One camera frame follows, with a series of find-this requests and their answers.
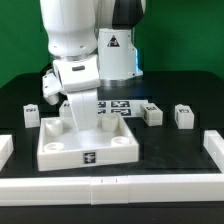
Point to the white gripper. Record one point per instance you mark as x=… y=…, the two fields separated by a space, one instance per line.
x=80 y=80

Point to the white square tabletop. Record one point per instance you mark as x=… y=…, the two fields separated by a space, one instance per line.
x=62 y=146

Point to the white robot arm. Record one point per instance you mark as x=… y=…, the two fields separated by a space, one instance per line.
x=90 y=42

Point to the white marker sheet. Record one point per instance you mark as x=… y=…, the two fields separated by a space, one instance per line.
x=127 y=108

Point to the white left fence block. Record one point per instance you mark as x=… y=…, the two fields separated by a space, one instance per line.
x=6 y=149

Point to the white fence block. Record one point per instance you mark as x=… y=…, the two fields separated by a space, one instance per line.
x=214 y=144
x=6 y=149

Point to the white right fence block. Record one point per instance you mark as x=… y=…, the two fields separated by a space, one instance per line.
x=214 y=144

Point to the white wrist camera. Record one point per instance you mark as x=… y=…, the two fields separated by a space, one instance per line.
x=51 y=88

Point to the white front fence rail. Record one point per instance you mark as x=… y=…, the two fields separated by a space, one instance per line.
x=111 y=190

